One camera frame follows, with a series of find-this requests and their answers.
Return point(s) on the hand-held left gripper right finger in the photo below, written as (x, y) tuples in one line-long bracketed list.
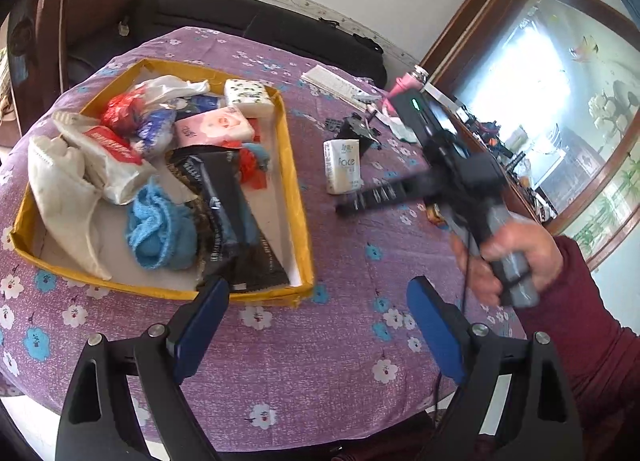
[(435, 326)]

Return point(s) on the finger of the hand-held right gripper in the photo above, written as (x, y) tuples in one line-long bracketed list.
[(380, 196)]

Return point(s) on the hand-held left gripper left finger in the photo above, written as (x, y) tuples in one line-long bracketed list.
[(200, 326)]

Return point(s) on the yellow-rimmed cardboard box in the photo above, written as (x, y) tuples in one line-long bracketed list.
[(295, 181)]

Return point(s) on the blue towel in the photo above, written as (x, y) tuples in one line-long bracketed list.
[(160, 231)]

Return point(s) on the black plastic packet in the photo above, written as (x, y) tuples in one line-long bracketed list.
[(225, 221)]

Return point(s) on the white floral tissue pack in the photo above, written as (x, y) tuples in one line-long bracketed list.
[(247, 93)]

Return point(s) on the pink tissue pack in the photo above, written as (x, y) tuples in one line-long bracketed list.
[(215, 126)]

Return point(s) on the red and white wipes packet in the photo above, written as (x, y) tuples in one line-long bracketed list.
[(112, 148)]

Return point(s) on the dark blue floral tissue packet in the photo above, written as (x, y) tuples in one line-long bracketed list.
[(205, 103)]

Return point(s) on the blue plastic-wrapped packet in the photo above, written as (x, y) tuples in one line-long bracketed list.
[(157, 128)]

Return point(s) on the red plastic bag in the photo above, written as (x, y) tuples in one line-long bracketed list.
[(120, 113)]

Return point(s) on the white plastic bag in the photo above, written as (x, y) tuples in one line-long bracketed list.
[(165, 86)]

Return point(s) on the person's right forearm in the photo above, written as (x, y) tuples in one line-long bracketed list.
[(600, 341)]

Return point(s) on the person's right hand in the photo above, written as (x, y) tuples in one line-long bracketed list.
[(535, 251)]

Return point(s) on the small orange packet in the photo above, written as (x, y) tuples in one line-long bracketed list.
[(435, 217)]

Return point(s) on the crumpled white paper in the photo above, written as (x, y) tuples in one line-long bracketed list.
[(405, 128)]

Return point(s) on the black clips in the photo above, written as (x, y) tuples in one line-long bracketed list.
[(352, 128)]

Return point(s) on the pink cup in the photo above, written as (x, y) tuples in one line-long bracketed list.
[(400, 86)]

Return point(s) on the purple floral tablecloth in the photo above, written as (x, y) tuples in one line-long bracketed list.
[(310, 366)]

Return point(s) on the black sofa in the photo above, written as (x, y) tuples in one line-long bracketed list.
[(225, 11)]

